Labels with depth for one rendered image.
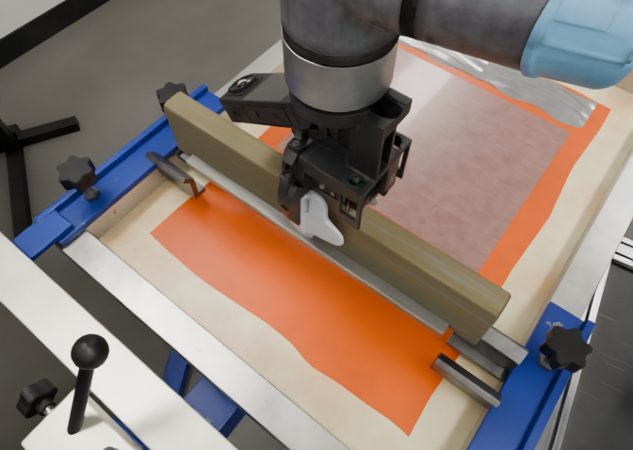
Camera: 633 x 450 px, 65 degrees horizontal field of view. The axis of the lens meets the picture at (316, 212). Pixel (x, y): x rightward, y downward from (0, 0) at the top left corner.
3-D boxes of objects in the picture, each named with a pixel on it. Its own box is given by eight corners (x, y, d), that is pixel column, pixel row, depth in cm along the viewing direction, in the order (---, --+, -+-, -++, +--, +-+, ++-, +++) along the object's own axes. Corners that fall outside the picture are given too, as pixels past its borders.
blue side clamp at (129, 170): (211, 115, 80) (202, 83, 74) (234, 130, 78) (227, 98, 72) (56, 245, 67) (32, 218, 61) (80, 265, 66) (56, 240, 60)
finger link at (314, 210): (330, 278, 49) (341, 222, 42) (284, 246, 51) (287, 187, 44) (348, 258, 51) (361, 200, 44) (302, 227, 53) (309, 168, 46)
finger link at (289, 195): (288, 234, 46) (293, 170, 39) (276, 226, 47) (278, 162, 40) (319, 205, 49) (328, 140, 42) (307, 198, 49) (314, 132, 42)
